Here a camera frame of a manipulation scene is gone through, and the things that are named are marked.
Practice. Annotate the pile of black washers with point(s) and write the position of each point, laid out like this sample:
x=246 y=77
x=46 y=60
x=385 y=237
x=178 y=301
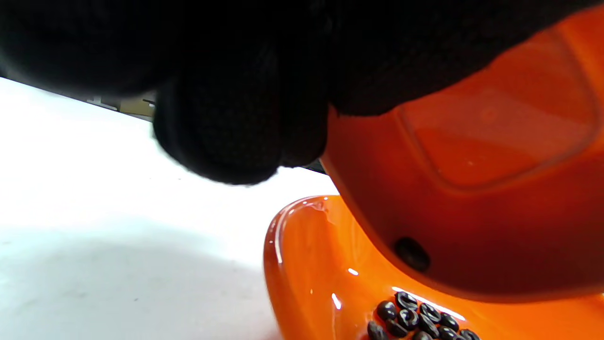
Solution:
x=417 y=318

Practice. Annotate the glossy orange tray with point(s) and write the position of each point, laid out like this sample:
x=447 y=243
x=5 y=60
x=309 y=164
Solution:
x=321 y=283

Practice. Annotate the cardboard box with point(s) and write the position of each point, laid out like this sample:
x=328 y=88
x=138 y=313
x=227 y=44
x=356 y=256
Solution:
x=137 y=106

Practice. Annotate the person's left hand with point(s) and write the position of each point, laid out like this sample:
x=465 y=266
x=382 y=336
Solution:
x=245 y=56

